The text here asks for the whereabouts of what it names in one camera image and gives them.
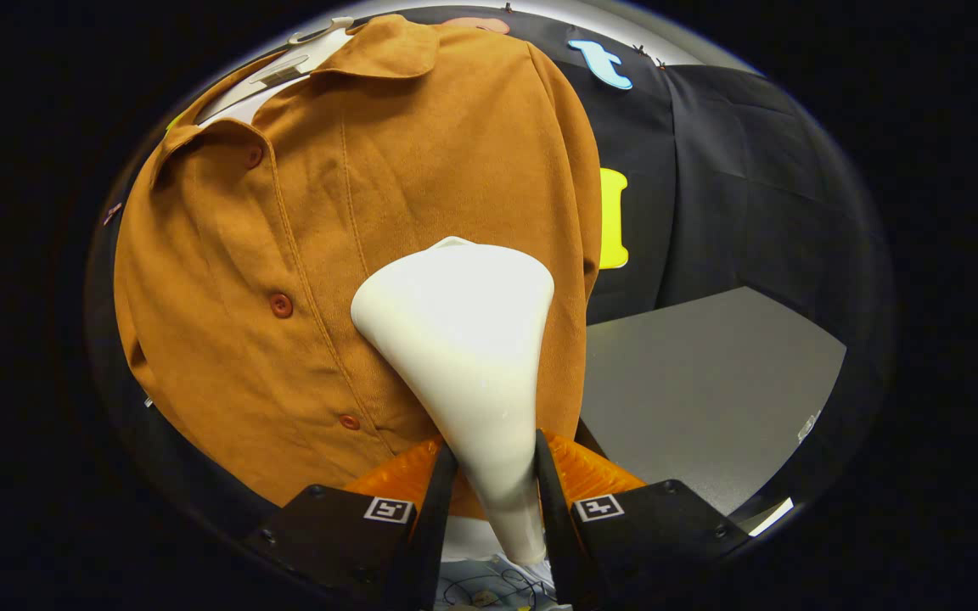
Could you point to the brown button-up shirt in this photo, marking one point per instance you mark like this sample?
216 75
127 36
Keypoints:
421 153

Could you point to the white garment steamer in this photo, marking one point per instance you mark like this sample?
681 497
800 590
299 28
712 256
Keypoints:
463 339

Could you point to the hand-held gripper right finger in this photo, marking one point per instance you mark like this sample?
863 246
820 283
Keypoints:
555 530

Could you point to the pink clip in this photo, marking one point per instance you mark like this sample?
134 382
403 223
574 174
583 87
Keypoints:
111 212

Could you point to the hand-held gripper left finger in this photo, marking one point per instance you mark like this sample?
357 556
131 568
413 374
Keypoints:
434 530

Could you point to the black backdrop cloth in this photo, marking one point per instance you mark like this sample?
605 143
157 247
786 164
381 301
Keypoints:
735 187

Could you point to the row of black cloth clips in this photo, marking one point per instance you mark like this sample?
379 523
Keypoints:
640 49

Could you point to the white mannequin torso stand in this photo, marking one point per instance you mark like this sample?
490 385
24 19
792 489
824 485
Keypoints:
285 72

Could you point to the grey cabinet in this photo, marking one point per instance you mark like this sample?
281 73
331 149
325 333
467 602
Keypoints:
710 390

